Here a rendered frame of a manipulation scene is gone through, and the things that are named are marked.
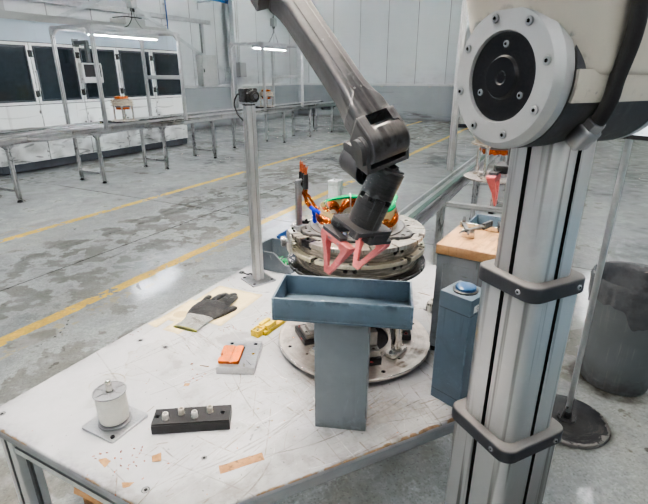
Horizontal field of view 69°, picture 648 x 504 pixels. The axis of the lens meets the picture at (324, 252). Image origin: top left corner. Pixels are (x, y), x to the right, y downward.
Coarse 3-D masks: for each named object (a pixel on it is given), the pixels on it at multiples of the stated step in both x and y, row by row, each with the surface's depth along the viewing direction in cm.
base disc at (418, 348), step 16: (416, 320) 129; (288, 336) 121; (416, 336) 121; (288, 352) 114; (304, 352) 114; (384, 352) 114; (416, 352) 114; (304, 368) 108; (384, 368) 108; (400, 368) 108
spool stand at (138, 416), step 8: (96, 416) 95; (136, 416) 95; (144, 416) 95; (88, 424) 92; (96, 424) 92; (128, 424) 92; (136, 424) 93; (88, 432) 91; (96, 432) 90; (104, 432) 90; (112, 432) 90; (120, 432) 90; (104, 440) 89; (112, 440) 88
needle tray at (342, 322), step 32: (288, 288) 93; (320, 288) 92; (352, 288) 91; (384, 288) 90; (288, 320) 83; (320, 320) 83; (352, 320) 82; (384, 320) 81; (320, 352) 86; (352, 352) 86; (320, 384) 89; (352, 384) 88; (320, 416) 92; (352, 416) 91
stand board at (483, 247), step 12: (456, 228) 120; (444, 240) 111; (456, 240) 111; (468, 240) 111; (480, 240) 111; (492, 240) 111; (444, 252) 108; (456, 252) 107; (468, 252) 105; (480, 252) 104; (492, 252) 104
